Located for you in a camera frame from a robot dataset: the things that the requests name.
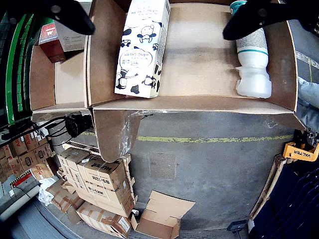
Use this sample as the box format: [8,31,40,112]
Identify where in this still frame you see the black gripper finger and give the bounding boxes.
[0,0,96,35]
[222,0,319,41]

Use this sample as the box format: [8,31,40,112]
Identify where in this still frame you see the white bottle teal label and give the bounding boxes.
[229,0,273,99]

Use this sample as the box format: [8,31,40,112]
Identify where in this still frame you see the brown cardboard box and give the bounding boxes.
[29,22,92,123]

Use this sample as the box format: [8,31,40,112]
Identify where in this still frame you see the cardboard box with rounded flaps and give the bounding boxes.
[86,0,307,164]

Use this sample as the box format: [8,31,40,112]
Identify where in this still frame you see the small logo cardboard box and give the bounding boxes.
[9,138,28,157]
[33,143,53,163]
[30,161,55,180]
[18,150,38,172]

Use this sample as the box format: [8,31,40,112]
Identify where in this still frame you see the plain stacked cardboard box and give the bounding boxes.
[57,146,91,180]

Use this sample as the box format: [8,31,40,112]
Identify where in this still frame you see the large printed cardboard box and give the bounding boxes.
[76,157,136,218]

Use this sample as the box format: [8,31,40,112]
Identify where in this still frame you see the taped cardboard box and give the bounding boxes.
[75,201,132,239]
[46,179,85,225]

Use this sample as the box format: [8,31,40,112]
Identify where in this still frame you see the open empty cardboard box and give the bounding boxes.
[130,190,197,239]

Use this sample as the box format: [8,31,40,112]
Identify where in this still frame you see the pale grey white carton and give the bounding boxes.
[53,19,87,53]

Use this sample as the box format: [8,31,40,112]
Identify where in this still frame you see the red carton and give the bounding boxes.
[38,21,67,64]

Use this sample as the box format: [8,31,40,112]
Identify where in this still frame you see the green metal shelf unit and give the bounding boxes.
[0,12,57,141]

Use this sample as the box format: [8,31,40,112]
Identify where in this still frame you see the person in blue jeans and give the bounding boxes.
[296,76,319,134]

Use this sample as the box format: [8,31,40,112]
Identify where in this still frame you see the cow-print hand cream carton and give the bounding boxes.
[114,0,171,99]

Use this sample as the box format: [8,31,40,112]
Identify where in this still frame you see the orange pallet jack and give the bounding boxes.
[282,128,319,163]

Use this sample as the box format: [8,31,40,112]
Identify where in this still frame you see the wooden pallet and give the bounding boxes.
[249,154,287,221]

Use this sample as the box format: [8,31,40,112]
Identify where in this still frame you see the white plastic bag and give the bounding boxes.
[37,176,59,207]

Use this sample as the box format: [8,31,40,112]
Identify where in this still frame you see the dark blue stacked crates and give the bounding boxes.
[249,161,319,239]

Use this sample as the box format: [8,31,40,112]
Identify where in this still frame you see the black floor stand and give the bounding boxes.
[226,219,248,239]

